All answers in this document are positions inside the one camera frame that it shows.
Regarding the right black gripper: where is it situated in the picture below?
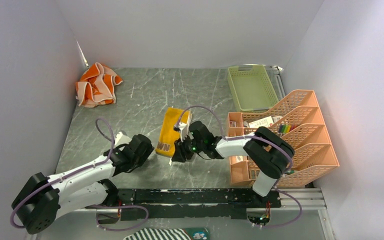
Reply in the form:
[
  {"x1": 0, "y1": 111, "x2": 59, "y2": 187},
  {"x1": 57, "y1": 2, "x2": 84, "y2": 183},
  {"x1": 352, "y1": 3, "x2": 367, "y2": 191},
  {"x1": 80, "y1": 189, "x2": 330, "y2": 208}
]
[{"x1": 171, "y1": 134, "x2": 205, "y2": 163}]

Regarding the brown yellow bear towel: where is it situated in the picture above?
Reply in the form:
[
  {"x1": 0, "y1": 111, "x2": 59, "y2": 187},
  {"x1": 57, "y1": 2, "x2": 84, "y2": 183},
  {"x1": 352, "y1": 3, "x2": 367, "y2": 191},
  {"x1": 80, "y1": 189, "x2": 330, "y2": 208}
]
[{"x1": 155, "y1": 107, "x2": 184, "y2": 157}]

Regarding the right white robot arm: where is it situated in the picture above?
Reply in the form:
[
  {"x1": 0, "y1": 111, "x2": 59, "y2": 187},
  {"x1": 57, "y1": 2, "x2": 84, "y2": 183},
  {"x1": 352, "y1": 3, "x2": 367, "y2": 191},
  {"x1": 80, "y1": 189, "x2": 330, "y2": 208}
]
[{"x1": 171, "y1": 121, "x2": 295, "y2": 207}]

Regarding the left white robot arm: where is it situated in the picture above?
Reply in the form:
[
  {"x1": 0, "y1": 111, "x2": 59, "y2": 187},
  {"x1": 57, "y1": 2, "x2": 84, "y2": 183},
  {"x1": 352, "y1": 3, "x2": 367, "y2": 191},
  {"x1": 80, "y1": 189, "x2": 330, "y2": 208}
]
[{"x1": 11, "y1": 132, "x2": 154, "y2": 235}]

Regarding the orange plastic compartment tray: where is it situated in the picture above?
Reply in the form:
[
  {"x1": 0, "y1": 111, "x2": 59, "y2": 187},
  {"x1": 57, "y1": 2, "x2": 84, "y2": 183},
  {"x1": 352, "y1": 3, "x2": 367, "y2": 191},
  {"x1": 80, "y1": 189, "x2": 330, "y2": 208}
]
[{"x1": 226, "y1": 112, "x2": 274, "y2": 187}]

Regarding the green plastic basket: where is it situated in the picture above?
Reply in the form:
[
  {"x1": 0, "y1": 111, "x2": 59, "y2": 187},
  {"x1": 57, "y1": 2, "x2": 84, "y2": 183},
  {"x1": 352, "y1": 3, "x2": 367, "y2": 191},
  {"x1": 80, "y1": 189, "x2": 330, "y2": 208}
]
[{"x1": 226, "y1": 64, "x2": 279, "y2": 113}]

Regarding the black white striped cloth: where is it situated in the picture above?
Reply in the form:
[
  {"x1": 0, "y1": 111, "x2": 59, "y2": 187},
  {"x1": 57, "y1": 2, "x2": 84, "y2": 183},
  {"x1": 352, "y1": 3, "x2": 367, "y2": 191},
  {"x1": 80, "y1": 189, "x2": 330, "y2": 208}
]
[{"x1": 124, "y1": 228, "x2": 192, "y2": 240}]

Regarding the orange white crumpled towel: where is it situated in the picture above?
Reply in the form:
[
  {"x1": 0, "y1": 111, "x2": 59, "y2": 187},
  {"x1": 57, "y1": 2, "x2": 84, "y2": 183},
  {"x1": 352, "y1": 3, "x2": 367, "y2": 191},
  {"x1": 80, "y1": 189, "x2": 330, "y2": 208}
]
[{"x1": 75, "y1": 62, "x2": 123, "y2": 108}]

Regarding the colourful markers set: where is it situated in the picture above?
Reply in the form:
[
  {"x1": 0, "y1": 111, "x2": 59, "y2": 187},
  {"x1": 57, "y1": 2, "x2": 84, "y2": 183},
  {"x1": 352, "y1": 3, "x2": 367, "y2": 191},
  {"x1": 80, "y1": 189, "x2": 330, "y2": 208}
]
[{"x1": 278, "y1": 124, "x2": 294, "y2": 134}]

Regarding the teal cartoon card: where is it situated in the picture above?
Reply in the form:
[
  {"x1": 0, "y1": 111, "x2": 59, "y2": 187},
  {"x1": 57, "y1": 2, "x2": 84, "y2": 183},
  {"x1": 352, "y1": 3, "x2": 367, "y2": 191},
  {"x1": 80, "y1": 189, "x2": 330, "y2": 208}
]
[{"x1": 182, "y1": 227, "x2": 211, "y2": 240}]

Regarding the orange plastic file organizer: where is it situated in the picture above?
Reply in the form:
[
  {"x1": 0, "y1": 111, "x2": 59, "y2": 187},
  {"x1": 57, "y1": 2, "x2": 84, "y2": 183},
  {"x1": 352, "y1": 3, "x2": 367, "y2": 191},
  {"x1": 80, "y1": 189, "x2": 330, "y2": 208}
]
[{"x1": 257, "y1": 89, "x2": 340, "y2": 188}]

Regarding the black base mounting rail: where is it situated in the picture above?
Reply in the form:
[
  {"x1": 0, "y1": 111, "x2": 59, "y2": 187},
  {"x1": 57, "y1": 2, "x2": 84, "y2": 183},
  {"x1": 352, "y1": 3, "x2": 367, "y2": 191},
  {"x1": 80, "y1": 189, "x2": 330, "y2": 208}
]
[{"x1": 102, "y1": 188, "x2": 281, "y2": 221}]

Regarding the aluminium frame rail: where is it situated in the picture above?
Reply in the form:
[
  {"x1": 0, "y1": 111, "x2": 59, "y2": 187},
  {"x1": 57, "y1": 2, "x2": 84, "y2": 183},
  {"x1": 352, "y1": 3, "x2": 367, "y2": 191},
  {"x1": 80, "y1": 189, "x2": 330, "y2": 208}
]
[{"x1": 24, "y1": 188, "x2": 336, "y2": 240}]

